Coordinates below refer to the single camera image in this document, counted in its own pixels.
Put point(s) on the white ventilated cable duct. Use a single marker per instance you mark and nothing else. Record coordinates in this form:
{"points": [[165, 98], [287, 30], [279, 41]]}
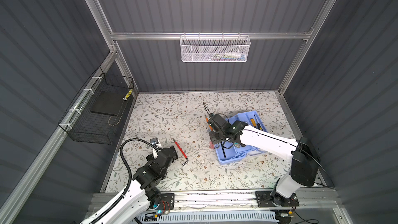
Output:
{"points": [[210, 217]]}

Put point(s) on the yellow tag in basket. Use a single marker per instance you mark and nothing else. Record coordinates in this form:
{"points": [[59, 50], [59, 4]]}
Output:
{"points": [[126, 97]]}

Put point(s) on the orange handle screwdriver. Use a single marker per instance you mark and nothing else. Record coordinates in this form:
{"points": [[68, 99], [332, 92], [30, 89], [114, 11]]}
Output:
{"points": [[254, 124]]}

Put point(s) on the black pad in basket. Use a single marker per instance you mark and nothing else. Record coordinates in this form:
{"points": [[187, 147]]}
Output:
{"points": [[108, 103]]}

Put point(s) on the white wire mesh basket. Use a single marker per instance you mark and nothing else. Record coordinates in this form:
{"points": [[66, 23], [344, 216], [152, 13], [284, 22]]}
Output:
{"points": [[214, 49]]}

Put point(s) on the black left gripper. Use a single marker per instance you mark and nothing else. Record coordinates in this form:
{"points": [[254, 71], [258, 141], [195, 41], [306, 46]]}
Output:
{"points": [[151, 159]]}

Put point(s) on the orange hacksaw blade bar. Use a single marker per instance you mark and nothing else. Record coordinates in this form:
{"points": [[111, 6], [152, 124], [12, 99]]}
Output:
{"points": [[209, 123]]}

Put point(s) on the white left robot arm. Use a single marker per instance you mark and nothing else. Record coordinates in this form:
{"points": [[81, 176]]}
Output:
{"points": [[139, 193]]}

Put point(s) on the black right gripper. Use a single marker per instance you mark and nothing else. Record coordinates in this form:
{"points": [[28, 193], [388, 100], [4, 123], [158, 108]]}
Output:
{"points": [[211, 138]]}

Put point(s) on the red hacksaw blade bar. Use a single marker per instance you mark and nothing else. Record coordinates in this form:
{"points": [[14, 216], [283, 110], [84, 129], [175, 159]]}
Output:
{"points": [[182, 152]]}

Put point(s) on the black wire mesh basket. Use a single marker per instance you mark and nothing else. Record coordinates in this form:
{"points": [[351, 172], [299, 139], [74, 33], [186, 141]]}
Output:
{"points": [[81, 125]]}

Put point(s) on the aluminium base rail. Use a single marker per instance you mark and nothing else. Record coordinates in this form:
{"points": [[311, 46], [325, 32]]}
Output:
{"points": [[245, 199]]}

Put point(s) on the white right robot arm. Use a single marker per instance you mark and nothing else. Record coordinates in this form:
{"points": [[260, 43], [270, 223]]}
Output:
{"points": [[301, 155]]}

